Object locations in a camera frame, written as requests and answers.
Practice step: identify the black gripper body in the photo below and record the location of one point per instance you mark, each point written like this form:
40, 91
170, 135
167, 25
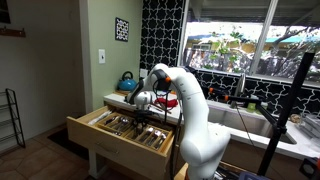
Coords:
144, 115

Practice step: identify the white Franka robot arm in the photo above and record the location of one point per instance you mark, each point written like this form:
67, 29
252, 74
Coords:
200, 126

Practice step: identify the steel table spoon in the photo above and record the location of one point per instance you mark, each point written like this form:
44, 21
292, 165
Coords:
162, 137
159, 142

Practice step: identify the five-compartment wooden cutlery tray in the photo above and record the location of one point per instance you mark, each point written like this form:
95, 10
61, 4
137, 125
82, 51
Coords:
146, 147

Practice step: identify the small wooden spoon tray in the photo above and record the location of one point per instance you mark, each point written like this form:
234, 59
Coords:
105, 128

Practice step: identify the light wooden kitchen drawer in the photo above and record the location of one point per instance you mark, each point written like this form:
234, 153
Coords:
133, 160

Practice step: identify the brown wooden utensil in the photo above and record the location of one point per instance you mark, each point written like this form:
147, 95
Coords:
161, 109

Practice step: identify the red cloth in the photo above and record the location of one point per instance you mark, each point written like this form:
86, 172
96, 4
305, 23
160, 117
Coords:
166, 102

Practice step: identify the wooden trivet board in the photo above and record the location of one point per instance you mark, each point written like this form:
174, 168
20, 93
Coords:
121, 92

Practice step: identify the white long package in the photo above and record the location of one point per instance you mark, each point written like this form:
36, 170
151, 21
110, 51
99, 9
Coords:
100, 117

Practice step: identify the light wooden board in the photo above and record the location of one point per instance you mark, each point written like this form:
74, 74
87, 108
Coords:
180, 173

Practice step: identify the small orange stand clip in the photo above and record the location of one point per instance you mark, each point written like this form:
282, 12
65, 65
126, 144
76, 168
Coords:
211, 90
226, 98

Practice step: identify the chrome kitchen faucet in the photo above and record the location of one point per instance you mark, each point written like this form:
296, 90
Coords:
240, 85

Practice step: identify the wooden base cabinet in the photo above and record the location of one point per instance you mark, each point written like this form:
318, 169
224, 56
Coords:
243, 153

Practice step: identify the green sponge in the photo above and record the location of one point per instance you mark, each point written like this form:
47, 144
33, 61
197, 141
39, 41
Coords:
251, 107

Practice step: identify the kitchen sink basin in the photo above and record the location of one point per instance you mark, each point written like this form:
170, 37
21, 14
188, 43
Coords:
253, 125

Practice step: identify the blue plastic item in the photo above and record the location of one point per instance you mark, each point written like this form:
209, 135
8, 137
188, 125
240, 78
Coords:
253, 176

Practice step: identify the grey dish rack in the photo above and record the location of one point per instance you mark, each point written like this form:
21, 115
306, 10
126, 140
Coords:
310, 125

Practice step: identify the black equipment box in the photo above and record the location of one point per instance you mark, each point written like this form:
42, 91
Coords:
311, 170

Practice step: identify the white wall outlet plate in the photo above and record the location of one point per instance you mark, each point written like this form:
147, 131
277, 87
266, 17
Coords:
144, 73

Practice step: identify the white light switch plate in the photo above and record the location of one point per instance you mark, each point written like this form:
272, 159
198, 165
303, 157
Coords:
101, 55

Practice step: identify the black white wall picture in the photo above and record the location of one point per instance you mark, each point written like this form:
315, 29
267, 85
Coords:
122, 30

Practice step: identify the white window frame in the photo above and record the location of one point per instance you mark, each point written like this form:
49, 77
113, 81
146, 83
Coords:
264, 36

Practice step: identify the black camera stand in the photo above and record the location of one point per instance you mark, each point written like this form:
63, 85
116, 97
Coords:
295, 90

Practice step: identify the wooden wall coat rack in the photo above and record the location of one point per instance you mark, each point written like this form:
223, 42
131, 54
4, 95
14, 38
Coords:
11, 32

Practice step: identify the dark framed wall picture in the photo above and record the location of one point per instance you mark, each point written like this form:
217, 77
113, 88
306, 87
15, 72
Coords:
4, 11

